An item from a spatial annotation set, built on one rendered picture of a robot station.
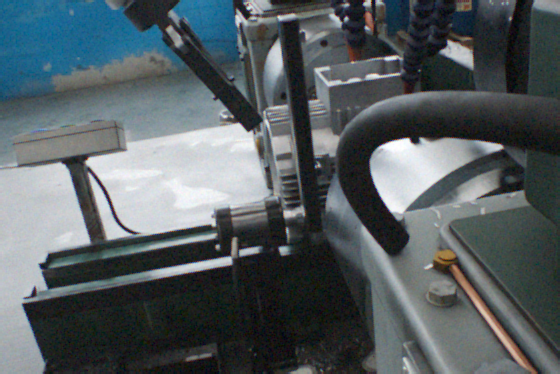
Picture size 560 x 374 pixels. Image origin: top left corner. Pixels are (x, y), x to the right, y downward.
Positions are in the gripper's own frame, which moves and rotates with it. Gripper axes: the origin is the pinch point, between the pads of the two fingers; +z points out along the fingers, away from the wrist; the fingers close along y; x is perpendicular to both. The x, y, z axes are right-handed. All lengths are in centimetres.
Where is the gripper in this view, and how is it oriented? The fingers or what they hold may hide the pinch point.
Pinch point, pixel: (240, 107)
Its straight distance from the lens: 87.4
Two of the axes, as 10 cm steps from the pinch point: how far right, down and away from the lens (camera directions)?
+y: -1.3, -4.0, 9.1
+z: 6.1, 6.9, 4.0
